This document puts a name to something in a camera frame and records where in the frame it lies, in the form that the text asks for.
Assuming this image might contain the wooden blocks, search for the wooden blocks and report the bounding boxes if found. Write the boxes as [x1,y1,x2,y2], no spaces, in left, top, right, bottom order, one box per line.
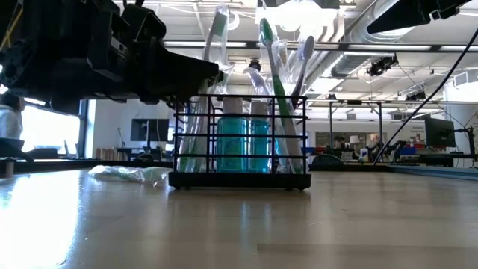
[95,148,120,161]

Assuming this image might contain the black ceiling spotlights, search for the black ceiling spotlights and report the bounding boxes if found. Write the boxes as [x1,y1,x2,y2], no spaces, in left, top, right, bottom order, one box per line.
[367,55,399,78]

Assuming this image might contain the black wire caddy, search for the black wire caddy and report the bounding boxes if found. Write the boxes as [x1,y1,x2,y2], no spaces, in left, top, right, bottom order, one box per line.
[167,93,313,191]

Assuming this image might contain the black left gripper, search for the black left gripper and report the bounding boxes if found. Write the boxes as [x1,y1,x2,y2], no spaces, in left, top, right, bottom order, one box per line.
[0,0,224,113]

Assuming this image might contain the black aluminium table frame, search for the black aluminium table frame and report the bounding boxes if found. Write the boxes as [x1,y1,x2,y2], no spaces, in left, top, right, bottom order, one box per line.
[0,158,478,176]

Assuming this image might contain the white blue toothbrush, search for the white blue toothbrush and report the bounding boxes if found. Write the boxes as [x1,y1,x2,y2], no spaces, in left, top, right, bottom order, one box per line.
[290,35,317,109]

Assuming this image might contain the black gantry frame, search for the black gantry frame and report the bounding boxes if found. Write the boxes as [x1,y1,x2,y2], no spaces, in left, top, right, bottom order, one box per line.
[327,99,385,151]

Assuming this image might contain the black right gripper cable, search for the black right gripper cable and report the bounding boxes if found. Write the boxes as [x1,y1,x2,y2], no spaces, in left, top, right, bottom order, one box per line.
[373,28,478,166]

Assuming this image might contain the silver ventilation duct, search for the silver ventilation duct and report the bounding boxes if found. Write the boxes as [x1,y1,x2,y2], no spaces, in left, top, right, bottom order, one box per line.
[305,0,400,94]

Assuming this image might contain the black monitor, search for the black monitor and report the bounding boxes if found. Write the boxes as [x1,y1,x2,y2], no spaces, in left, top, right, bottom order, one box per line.
[424,117,456,149]
[129,118,170,142]

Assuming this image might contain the green toothbrush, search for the green toothbrush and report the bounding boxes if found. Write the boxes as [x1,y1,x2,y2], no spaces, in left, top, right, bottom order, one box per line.
[199,4,232,100]
[258,16,304,175]
[193,74,220,173]
[87,164,173,188]
[177,84,210,173]

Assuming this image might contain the blue mouthwash bottle white cap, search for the blue mouthwash bottle white cap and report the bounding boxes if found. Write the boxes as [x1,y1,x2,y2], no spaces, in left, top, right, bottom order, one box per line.
[249,99,270,173]
[216,96,248,173]

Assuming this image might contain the person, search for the person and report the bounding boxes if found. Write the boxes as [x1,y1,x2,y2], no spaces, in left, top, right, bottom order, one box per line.
[0,92,25,142]

